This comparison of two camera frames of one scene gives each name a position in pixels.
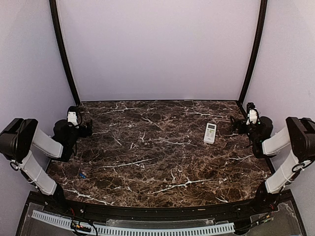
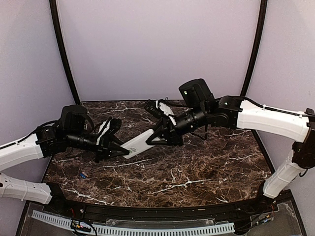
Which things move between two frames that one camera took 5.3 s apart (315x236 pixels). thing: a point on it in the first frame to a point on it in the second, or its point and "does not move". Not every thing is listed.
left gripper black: (84, 133) to (105, 143)
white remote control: (210, 133) to (139, 144)
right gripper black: (236, 122) to (167, 130)
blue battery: (82, 175) does not move
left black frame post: (61, 47) does not move
